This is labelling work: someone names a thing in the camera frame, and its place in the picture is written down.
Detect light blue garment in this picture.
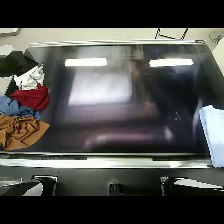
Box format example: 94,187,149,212
198,104,224,169

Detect red garment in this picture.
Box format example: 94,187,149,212
9,83,51,112

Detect white garment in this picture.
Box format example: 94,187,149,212
13,64,46,91

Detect black garment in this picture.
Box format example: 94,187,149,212
0,50,41,98

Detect silver frame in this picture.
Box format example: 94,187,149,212
0,156,224,197

